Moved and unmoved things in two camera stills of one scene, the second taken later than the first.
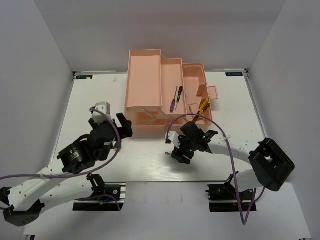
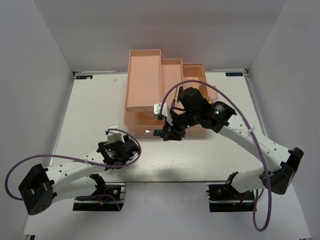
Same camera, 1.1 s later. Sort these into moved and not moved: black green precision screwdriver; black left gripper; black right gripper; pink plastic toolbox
Moved: black left gripper; black right gripper
Not moved: black green precision screwdriver; pink plastic toolbox
